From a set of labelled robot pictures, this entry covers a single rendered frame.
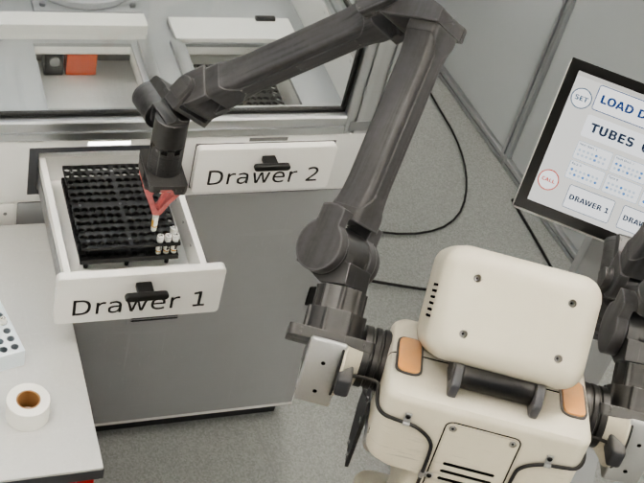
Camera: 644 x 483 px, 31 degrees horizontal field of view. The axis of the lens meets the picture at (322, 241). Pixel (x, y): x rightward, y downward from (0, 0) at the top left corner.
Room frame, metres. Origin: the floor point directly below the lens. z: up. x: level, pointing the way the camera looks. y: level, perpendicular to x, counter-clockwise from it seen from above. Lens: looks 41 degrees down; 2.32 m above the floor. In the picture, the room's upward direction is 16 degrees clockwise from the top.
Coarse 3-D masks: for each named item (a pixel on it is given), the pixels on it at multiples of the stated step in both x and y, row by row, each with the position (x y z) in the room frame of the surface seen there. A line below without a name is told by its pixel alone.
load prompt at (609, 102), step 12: (600, 84) 1.99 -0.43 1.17; (600, 96) 1.97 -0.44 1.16; (612, 96) 1.98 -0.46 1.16; (624, 96) 1.98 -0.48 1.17; (600, 108) 1.96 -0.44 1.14; (612, 108) 1.96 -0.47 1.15; (624, 108) 1.96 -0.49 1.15; (636, 108) 1.96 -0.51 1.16; (624, 120) 1.95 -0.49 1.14; (636, 120) 1.95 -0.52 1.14
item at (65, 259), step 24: (48, 168) 1.64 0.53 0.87; (48, 192) 1.55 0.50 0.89; (48, 216) 1.51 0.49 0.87; (72, 240) 1.51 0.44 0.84; (192, 240) 1.54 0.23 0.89; (72, 264) 1.45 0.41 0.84; (96, 264) 1.47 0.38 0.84; (120, 264) 1.48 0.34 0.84; (144, 264) 1.50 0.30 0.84; (168, 264) 1.52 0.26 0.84
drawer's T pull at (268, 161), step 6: (264, 156) 1.81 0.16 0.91; (270, 156) 1.81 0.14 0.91; (264, 162) 1.79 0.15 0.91; (270, 162) 1.80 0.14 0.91; (276, 162) 1.80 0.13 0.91; (258, 168) 1.77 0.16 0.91; (264, 168) 1.78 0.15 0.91; (270, 168) 1.78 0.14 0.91; (276, 168) 1.79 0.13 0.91; (282, 168) 1.80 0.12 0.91; (288, 168) 1.80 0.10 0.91
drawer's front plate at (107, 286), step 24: (192, 264) 1.44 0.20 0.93; (216, 264) 1.46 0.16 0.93; (72, 288) 1.33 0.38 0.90; (96, 288) 1.35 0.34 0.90; (120, 288) 1.37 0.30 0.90; (168, 288) 1.41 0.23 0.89; (192, 288) 1.43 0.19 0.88; (216, 288) 1.45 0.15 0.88; (120, 312) 1.37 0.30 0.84; (144, 312) 1.39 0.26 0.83; (168, 312) 1.41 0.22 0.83; (192, 312) 1.43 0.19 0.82
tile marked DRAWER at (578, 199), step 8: (568, 192) 1.85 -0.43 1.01; (576, 192) 1.85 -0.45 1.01; (584, 192) 1.85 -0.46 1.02; (592, 192) 1.85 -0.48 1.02; (568, 200) 1.84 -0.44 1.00; (576, 200) 1.84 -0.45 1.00; (584, 200) 1.84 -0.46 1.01; (592, 200) 1.84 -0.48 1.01; (600, 200) 1.84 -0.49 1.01; (608, 200) 1.84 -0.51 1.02; (568, 208) 1.83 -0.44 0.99; (576, 208) 1.83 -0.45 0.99; (584, 208) 1.83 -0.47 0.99; (592, 208) 1.83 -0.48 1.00; (600, 208) 1.83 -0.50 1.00; (608, 208) 1.84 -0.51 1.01; (592, 216) 1.82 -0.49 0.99; (600, 216) 1.82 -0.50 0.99; (608, 216) 1.83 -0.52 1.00
